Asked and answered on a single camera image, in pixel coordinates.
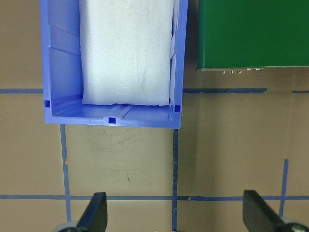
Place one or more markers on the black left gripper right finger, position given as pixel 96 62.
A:
pixel 257 215

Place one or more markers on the white foam pad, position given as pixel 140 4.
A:
pixel 125 51

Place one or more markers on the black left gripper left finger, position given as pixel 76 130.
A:
pixel 95 217

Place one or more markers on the green conveyor belt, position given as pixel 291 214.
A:
pixel 252 34

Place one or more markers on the blue plastic bin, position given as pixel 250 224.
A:
pixel 62 74

